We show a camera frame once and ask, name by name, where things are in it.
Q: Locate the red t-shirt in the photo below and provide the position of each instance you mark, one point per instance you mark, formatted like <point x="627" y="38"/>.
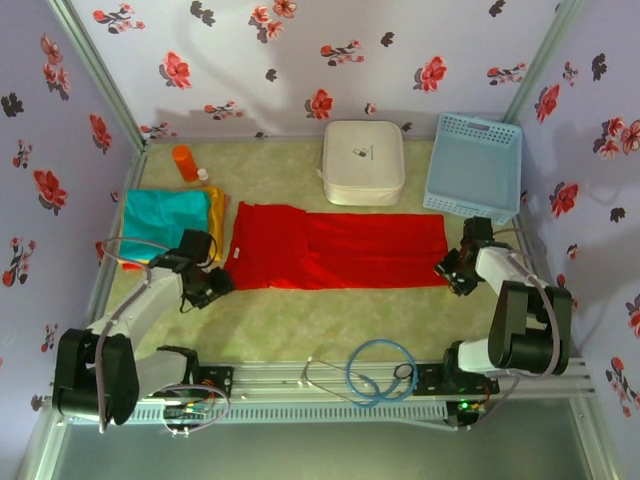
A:
<point x="350" y="250"/>

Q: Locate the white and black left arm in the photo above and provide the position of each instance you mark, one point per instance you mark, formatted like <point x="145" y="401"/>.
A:
<point x="145" y="305"/>

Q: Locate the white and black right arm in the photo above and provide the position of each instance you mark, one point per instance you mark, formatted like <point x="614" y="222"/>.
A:
<point x="492" y="265"/>

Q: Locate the folded yellow t-shirt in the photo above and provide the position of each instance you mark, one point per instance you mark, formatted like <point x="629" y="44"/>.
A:
<point x="216" y="215"/>

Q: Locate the folded teal t-shirt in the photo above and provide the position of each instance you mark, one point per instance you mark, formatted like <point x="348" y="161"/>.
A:
<point x="160" y="215"/>

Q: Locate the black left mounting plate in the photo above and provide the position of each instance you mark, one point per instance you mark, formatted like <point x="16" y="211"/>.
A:
<point x="220" y="380"/>

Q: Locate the black mounting plate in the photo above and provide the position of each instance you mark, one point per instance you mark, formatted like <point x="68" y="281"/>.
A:
<point x="430" y="380"/>
<point x="220" y="380"/>

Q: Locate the light blue perforated basket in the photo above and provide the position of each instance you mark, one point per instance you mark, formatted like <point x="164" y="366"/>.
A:
<point x="472" y="170"/>

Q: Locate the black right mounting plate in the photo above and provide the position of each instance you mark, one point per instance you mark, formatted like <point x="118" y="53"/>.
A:
<point x="430" y="380"/>

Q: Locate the blue stethoscope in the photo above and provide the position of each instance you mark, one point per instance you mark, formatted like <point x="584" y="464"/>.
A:
<point x="404" y="371"/>

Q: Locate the small white-capped vial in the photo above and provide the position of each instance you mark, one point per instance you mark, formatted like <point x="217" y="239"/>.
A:
<point x="203" y="176"/>

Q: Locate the left circuit board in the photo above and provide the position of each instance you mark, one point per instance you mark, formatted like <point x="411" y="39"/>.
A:
<point x="185" y="411"/>

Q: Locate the circuit board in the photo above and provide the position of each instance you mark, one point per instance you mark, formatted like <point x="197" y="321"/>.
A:
<point x="185" y="411"/>
<point x="465" y="406"/>

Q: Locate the orange pill bottle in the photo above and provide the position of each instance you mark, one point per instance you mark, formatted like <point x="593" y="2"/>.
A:
<point x="186" y="165"/>

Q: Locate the right circuit board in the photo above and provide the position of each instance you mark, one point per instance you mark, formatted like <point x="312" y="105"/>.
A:
<point x="465" y="406"/>

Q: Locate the white zip case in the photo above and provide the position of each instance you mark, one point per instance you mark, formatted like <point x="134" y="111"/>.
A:
<point x="362" y="155"/>

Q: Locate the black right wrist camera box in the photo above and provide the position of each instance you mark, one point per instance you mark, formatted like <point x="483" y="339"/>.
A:
<point x="478" y="230"/>

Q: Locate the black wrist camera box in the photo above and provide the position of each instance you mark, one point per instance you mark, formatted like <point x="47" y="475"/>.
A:
<point x="195" y="245"/>
<point x="478" y="230"/>

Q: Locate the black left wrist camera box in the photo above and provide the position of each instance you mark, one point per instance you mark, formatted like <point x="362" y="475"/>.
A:
<point x="195" y="245"/>

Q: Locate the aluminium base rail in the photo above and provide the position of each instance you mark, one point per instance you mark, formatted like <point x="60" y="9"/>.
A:
<point x="280" y="382"/>

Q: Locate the aluminium left side rail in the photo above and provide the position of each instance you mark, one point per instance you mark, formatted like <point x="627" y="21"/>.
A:
<point x="135" y="170"/>

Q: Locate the aluminium right corner post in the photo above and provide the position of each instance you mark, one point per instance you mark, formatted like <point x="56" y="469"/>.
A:
<point x="542" y="57"/>

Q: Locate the aluminium corner post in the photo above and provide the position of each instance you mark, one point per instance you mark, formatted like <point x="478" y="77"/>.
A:
<point x="100" y="75"/>
<point x="542" y="57"/>

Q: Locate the aluminium left corner post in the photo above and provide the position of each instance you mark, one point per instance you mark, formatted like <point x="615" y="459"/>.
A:
<point x="100" y="75"/>

